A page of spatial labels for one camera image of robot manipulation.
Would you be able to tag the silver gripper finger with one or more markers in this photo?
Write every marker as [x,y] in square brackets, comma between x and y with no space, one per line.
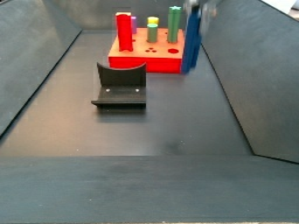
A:
[208,13]
[191,5]

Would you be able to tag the blue two-legged peg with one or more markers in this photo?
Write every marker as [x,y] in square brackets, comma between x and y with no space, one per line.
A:
[192,40]

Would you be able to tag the purple square peg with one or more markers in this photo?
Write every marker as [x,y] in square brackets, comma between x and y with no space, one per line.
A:
[133,24]

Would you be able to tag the red peg board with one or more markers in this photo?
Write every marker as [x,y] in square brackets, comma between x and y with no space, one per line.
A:
[161,56]

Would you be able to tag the green star peg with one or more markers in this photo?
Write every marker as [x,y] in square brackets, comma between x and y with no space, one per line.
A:
[173,20]

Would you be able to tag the yellow cylinder peg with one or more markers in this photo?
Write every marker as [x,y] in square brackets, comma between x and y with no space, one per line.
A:
[152,20]

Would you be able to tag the green cylinder peg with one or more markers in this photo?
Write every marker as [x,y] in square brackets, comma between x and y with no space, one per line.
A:
[151,33]

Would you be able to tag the tall red peg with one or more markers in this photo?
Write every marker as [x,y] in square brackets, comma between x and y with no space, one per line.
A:
[124,31]

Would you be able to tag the black curved stand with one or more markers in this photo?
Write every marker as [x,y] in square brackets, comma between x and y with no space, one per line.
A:
[121,86]

